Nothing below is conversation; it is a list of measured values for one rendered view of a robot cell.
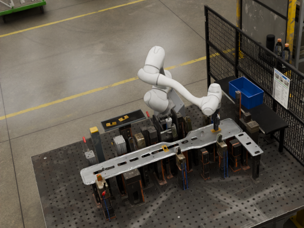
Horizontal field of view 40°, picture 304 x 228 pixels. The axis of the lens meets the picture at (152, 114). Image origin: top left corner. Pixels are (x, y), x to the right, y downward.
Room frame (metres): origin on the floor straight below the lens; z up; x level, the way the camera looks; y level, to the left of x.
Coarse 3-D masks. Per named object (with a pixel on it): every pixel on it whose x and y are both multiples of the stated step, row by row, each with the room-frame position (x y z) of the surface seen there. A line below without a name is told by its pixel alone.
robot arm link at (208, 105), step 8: (160, 80) 2.89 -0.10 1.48; (168, 80) 2.88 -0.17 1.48; (176, 88) 2.81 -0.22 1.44; (184, 88) 2.78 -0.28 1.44; (184, 96) 2.72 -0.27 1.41; (192, 96) 2.68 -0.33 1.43; (208, 96) 2.65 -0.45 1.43; (200, 104) 2.59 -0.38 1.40; (208, 104) 2.55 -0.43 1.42; (216, 104) 2.58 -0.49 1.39; (208, 112) 2.52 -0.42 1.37
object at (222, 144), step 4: (220, 144) 2.51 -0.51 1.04; (224, 144) 2.51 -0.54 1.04; (220, 148) 2.50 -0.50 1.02; (224, 148) 2.49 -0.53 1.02; (220, 152) 2.51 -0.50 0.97; (224, 152) 2.49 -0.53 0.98; (220, 156) 2.50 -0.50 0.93; (224, 156) 2.49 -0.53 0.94; (220, 160) 2.51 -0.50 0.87; (224, 160) 2.50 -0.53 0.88; (220, 164) 2.52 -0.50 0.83; (224, 164) 2.50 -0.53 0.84; (220, 168) 2.51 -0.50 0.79; (224, 168) 2.48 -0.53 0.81; (220, 172) 2.50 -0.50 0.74; (224, 172) 2.48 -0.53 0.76; (220, 176) 2.50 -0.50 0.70; (224, 176) 2.47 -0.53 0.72
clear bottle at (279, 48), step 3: (279, 39) 3.02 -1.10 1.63; (279, 42) 3.01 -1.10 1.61; (276, 45) 3.01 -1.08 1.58; (279, 45) 3.00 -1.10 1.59; (276, 48) 3.00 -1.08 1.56; (279, 48) 2.99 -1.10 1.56; (282, 48) 3.00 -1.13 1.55; (276, 51) 3.00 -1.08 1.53; (279, 51) 2.99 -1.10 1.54; (276, 54) 3.00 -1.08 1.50; (279, 54) 2.99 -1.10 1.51
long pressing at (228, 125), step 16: (208, 128) 2.78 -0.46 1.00; (224, 128) 2.75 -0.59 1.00; (240, 128) 2.73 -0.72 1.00; (160, 144) 2.67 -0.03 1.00; (192, 144) 2.61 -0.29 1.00; (208, 144) 2.59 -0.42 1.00; (112, 160) 2.56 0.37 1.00; (128, 160) 2.53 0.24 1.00; (144, 160) 2.50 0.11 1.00; (112, 176) 2.38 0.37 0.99
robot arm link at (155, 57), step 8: (152, 48) 3.12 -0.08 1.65; (160, 48) 3.10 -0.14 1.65; (152, 56) 3.04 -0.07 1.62; (160, 56) 3.05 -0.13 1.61; (152, 64) 2.99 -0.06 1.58; (160, 64) 3.01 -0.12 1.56; (160, 72) 3.17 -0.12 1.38; (168, 72) 3.48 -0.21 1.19; (152, 88) 3.40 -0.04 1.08; (160, 88) 3.36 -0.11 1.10; (168, 88) 3.40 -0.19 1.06
